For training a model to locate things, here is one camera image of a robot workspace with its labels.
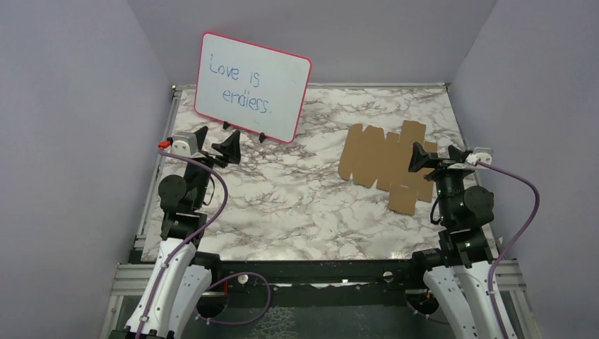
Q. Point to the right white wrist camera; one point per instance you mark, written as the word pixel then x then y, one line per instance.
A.
pixel 480 156

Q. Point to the brown cardboard box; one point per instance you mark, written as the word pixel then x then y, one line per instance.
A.
pixel 373 157

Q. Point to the aluminium front frame rail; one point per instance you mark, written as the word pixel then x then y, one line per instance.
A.
pixel 131 279

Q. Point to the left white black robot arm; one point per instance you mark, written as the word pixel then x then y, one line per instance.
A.
pixel 182 273

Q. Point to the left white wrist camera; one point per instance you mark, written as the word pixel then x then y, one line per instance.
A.
pixel 184 144

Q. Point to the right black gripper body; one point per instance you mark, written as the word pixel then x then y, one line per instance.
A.
pixel 448 181

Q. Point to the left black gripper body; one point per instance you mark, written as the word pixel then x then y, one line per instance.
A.
pixel 196 172

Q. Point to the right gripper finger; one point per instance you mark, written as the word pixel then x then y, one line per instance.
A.
pixel 421 159
pixel 457 156

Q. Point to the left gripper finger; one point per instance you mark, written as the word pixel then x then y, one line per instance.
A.
pixel 200 136
pixel 229 150

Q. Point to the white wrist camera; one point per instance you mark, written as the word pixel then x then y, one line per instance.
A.
pixel 480 156
pixel 184 144

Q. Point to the pink framed whiteboard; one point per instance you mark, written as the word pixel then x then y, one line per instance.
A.
pixel 256 88

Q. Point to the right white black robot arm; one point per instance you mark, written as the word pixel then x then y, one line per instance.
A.
pixel 461 272

